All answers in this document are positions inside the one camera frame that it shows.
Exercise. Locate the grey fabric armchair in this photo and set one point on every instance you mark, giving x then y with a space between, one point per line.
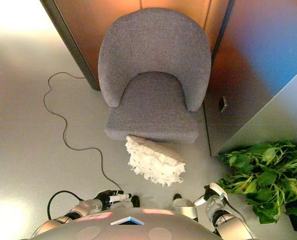
153 52

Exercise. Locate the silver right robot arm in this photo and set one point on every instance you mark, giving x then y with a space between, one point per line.
223 217

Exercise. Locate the grey robot torso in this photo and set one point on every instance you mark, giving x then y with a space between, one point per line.
138 228

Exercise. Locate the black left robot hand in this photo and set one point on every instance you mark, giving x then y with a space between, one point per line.
107 196

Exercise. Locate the wooden cabinet panel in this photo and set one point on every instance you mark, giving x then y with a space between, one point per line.
93 30

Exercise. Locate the small metal door stopper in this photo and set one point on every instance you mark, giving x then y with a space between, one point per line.
223 103

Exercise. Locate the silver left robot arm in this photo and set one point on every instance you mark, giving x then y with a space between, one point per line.
83 207

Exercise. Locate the green leafy plant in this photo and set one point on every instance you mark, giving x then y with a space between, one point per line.
266 177

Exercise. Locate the white fringed pillow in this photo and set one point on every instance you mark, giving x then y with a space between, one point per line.
158 165

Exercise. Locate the grey metallic cabinet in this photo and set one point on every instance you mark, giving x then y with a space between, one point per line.
271 120

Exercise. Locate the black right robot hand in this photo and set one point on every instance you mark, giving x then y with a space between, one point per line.
213 191

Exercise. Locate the dark frame post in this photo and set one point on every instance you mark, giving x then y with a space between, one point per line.
73 50

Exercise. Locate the silver right robot leg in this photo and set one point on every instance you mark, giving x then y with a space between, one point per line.
184 207

